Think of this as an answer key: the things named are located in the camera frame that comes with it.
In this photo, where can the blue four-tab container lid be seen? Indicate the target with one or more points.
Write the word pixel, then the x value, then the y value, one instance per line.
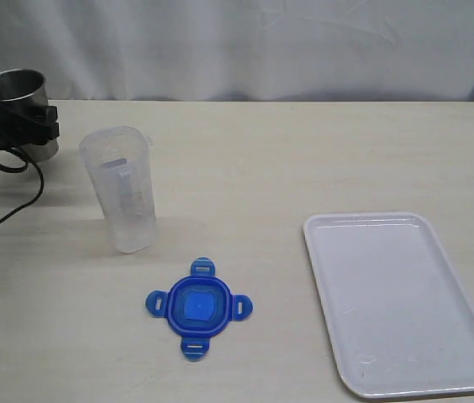
pixel 198 307

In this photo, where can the clear plastic container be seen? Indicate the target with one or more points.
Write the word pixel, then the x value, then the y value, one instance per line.
pixel 117 161

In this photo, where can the white plastic tray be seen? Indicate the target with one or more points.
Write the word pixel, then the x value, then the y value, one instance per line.
pixel 399 323

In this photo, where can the stainless steel cup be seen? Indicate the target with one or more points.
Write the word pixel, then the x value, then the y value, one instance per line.
pixel 21 89

